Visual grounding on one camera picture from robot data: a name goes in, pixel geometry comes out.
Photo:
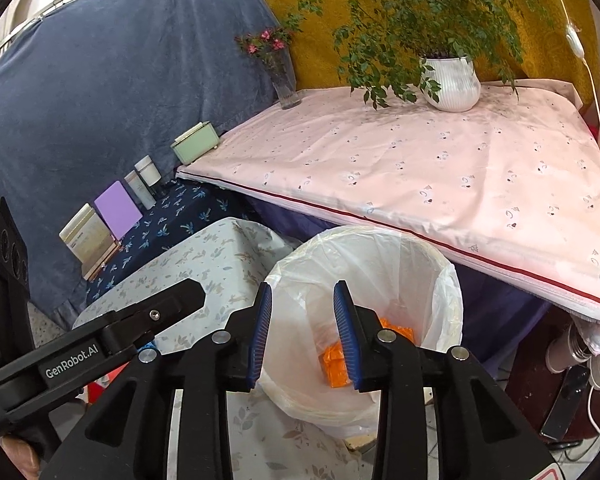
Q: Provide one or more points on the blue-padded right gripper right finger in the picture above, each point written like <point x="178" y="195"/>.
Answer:
<point x="480" y="432"/>

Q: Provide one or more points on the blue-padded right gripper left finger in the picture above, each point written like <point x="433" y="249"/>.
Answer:
<point x="125" y="435"/>

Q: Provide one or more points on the red paper packet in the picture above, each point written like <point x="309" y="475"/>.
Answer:
<point x="94" y="390"/>

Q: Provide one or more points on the orange snack wrapper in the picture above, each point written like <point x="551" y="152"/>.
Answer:
<point x="334" y="365"/>

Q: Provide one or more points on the person's hand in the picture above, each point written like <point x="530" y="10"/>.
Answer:
<point x="22" y="456"/>

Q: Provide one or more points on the calendar on wooden stand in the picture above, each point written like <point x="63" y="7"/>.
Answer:
<point x="90" y="240"/>

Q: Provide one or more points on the floral light tablecloth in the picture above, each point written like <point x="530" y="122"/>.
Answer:
<point x="230" y="259"/>

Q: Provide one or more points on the purple card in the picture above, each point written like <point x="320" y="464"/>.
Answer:
<point x="118" y="210"/>

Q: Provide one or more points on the navy floral cloth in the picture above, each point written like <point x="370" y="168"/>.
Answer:
<point x="187" y="208"/>

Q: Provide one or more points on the pink bedsheet cover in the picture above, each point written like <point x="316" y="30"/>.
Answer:
<point x="510" y="188"/>

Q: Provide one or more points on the white cosmetic tube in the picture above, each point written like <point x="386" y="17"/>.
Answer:
<point x="139" y="188"/>

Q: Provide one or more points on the white cosmetic jar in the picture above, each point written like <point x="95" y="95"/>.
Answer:
<point x="148" y="171"/>

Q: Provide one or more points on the mint green box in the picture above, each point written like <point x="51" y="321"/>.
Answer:
<point x="195" y="142"/>

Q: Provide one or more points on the blue hanging blanket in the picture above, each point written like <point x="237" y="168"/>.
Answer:
<point x="98" y="85"/>

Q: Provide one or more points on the mustard yellow hanging cloth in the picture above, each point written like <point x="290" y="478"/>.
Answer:
<point x="566" y="49"/>

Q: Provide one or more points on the green potted plant white pot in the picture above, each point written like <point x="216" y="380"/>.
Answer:
<point x="388" y="47"/>

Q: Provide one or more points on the glass vase with red flowers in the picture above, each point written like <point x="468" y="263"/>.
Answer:
<point x="270" y="48"/>

